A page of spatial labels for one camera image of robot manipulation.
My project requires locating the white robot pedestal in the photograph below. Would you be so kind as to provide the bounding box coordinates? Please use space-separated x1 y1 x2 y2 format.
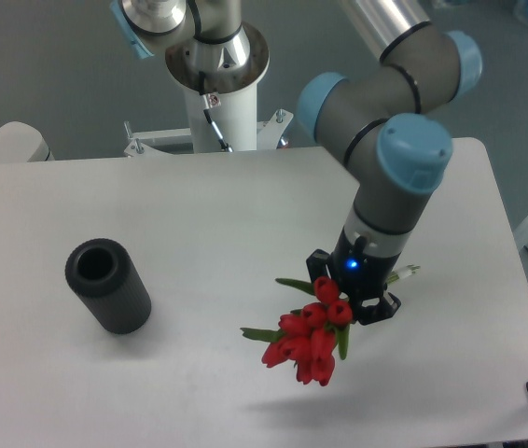
122 22 294 158

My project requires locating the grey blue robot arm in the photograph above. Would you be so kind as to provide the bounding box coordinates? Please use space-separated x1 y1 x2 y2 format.
110 1 482 325

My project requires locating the white chair back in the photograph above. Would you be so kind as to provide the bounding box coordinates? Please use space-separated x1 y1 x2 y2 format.
0 121 55 164

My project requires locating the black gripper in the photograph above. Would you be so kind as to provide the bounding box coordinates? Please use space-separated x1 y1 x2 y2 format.
306 231 401 326

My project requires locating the black ribbed vase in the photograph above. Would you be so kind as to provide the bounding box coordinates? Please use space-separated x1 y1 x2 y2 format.
64 238 152 334

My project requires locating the red tulip bouquet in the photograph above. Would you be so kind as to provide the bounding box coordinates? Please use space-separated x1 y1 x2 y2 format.
242 276 355 386

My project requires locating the black cable on pedestal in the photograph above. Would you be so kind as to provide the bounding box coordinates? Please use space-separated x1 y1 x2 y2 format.
196 69 235 153

